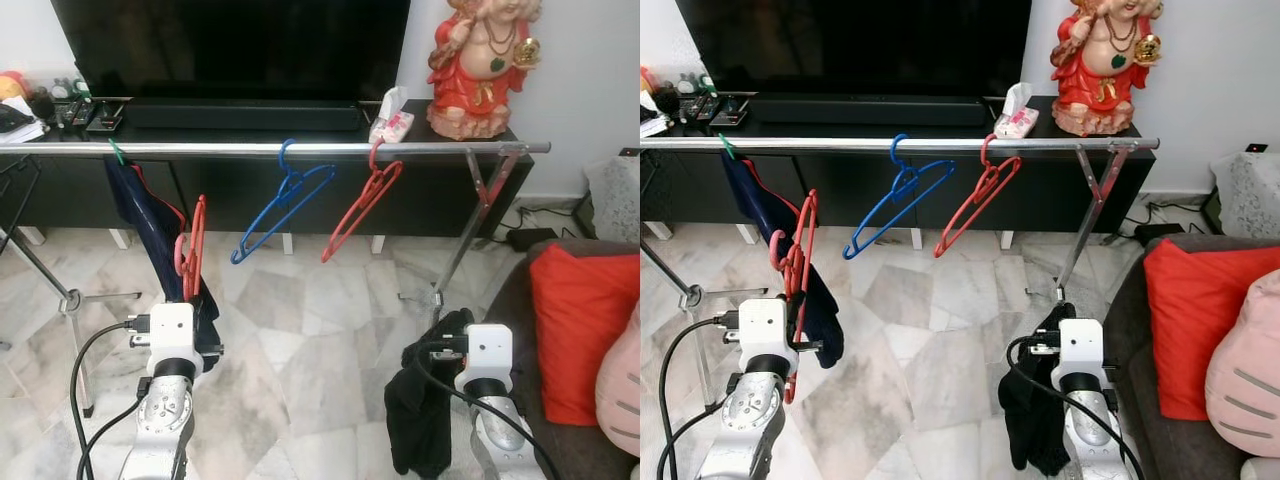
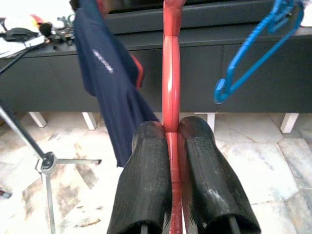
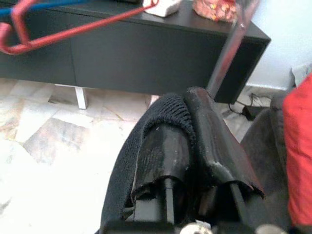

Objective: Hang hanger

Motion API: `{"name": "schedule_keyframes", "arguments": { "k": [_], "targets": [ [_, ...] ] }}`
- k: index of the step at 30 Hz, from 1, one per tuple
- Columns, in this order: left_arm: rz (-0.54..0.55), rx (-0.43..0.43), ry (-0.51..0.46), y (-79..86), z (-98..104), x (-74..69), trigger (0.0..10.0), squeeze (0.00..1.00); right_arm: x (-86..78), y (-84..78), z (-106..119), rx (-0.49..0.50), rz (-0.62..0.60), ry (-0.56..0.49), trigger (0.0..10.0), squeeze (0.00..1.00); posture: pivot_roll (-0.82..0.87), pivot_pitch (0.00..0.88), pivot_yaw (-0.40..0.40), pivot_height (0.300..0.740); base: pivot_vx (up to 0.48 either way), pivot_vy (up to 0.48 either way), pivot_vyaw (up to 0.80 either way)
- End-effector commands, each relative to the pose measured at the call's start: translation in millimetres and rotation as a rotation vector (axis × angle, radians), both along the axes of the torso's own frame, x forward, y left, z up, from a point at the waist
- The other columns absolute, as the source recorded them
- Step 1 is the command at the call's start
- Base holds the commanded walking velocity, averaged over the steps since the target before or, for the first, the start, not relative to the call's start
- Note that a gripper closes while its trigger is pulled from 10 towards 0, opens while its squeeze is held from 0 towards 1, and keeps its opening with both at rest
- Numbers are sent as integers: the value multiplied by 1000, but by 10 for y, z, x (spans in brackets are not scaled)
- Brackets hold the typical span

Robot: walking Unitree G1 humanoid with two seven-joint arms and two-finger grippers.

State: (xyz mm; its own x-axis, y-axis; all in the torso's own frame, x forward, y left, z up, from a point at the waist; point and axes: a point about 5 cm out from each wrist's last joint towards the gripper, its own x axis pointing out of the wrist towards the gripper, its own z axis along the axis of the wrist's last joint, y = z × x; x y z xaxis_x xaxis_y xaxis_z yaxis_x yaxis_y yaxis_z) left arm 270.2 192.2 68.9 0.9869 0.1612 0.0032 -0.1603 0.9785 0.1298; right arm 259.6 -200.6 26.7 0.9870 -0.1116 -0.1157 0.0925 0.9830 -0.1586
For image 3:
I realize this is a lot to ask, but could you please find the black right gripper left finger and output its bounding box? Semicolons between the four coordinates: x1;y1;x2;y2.
131;124;191;224

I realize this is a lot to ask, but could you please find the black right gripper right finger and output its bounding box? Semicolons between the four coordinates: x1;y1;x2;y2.
184;86;266;220

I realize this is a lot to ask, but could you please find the black knit garment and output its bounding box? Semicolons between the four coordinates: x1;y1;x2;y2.
97;93;220;234

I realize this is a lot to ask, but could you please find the coral pink clothes hanger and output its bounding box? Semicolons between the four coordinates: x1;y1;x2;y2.
0;0;159;56

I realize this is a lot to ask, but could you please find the blue clothes hanger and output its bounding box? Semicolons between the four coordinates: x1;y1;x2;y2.
0;0;87;16

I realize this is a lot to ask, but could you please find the black power adapter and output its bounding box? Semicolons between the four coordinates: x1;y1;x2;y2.
242;105;256;120

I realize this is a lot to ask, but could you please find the dark brown fabric sofa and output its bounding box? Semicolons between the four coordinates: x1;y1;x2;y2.
240;96;312;234

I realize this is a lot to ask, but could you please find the red cushion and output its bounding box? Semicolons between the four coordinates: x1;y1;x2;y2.
282;74;312;227

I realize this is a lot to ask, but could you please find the silver metal clothes rack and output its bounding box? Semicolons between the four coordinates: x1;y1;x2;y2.
206;0;259;96

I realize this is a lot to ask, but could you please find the black TV cabinet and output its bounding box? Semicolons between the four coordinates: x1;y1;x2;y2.
0;0;272;109

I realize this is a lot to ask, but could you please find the grey speckled stone table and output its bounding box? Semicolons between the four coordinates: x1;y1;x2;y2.
289;62;312;88

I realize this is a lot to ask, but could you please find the red Ganesha statue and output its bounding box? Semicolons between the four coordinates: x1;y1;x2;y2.
192;0;237;23

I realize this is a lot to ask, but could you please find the white tissue box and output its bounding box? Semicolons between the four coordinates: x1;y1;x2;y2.
142;0;181;17

